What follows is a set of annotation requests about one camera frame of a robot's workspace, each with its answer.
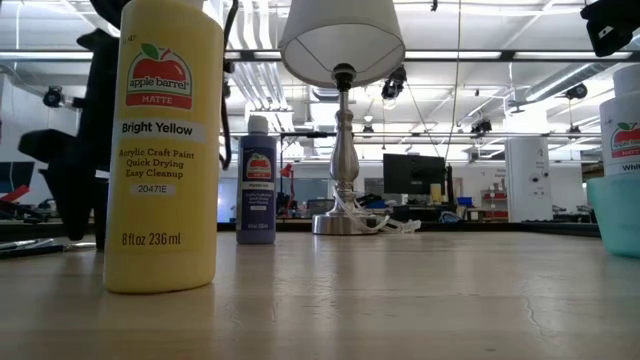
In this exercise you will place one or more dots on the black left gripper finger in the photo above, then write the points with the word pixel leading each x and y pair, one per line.
pixel 75 205
pixel 100 215

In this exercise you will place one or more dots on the black paintbrush silver ferrule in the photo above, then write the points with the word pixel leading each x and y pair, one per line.
pixel 30 252
pixel 10 245
pixel 37 243

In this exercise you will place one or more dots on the large yellow paint bottle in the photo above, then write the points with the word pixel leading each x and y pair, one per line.
pixel 162 210

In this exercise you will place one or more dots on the large white paint bottle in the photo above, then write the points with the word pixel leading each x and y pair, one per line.
pixel 625 115

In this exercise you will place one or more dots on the large blue-violet paint bottle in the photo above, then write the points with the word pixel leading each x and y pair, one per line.
pixel 256 200

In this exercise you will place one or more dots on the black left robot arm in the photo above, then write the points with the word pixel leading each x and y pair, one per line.
pixel 110 10

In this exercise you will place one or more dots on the red-black background equipment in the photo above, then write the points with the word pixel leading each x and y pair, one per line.
pixel 10 210

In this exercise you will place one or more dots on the dark background screen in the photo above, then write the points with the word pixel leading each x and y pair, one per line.
pixel 12 175

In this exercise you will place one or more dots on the black horizontal rig beam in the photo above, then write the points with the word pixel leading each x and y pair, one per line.
pixel 500 55

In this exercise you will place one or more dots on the black equipment stand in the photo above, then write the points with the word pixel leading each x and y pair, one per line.
pixel 281 150

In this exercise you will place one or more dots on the white round column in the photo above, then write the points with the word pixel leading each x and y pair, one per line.
pixel 527 180

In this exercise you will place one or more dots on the translucent green plastic bin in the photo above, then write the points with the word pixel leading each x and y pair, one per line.
pixel 617 215

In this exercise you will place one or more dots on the red shelf rack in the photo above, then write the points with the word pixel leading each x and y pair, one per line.
pixel 495 205

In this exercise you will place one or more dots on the silver table lamp white shade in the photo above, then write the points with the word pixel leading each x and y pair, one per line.
pixel 345 150

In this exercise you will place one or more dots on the black background monitor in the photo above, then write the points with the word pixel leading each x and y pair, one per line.
pixel 412 175

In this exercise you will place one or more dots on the black ceiling camera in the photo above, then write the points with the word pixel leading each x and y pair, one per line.
pixel 393 82
pixel 53 97
pixel 576 91
pixel 481 126

